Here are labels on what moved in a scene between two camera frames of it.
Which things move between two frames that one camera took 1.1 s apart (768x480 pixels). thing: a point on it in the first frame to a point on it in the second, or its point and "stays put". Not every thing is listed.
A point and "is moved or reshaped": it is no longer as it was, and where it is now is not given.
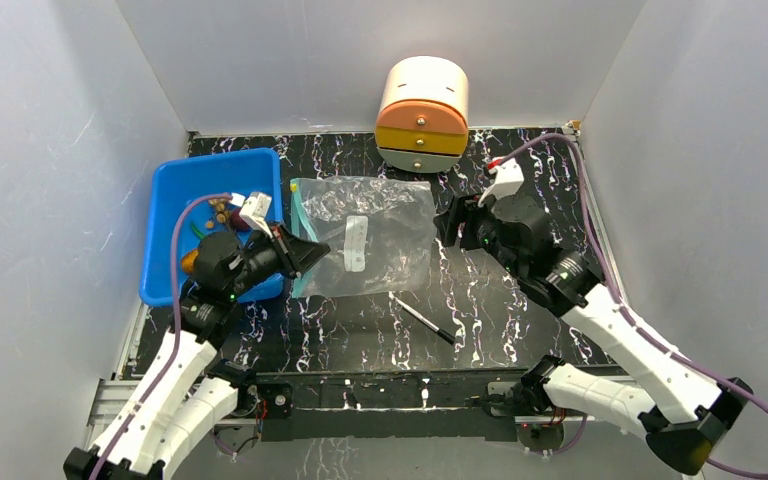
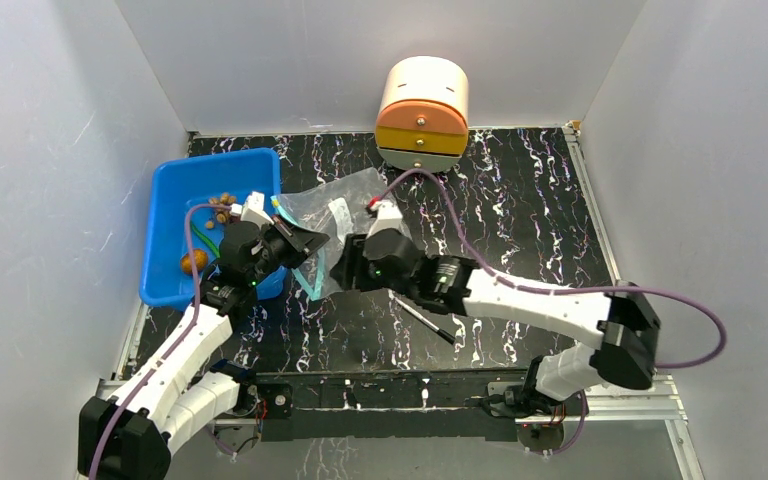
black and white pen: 442,334 stays put
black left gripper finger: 282,236 stays put
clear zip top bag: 380,232 is moved or reshaped
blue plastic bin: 236,173 stays put
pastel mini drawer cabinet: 423,119 stays put
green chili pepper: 199,233 stays put
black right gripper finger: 448,221 to 343,271
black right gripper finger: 470,210 to 353,268
